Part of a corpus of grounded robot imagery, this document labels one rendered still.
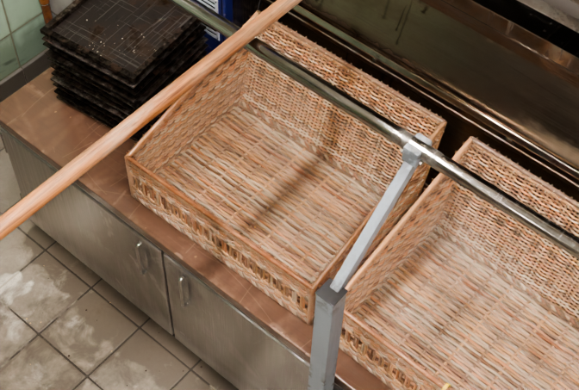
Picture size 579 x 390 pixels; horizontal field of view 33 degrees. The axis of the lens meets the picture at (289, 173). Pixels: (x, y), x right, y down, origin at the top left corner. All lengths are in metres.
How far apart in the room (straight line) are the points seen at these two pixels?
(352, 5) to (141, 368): 1.19
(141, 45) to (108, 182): 0.34
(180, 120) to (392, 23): 0.56
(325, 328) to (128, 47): 0.87
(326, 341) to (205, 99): 0.76
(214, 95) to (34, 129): 0.47
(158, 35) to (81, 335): 0.94
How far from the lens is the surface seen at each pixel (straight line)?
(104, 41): 2.36
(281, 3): 1.86
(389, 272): 2.21
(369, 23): 2.16
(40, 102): 2.59
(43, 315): 2.89
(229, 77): 2.41
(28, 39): 3.33
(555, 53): 1.92
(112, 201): 2.35
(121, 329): 2.83
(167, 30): 2.37
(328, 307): 1.76
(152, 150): 2.30
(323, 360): 1.94
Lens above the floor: 2.46
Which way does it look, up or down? 52 degrees down
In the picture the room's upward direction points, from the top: 2 degrees clockwise
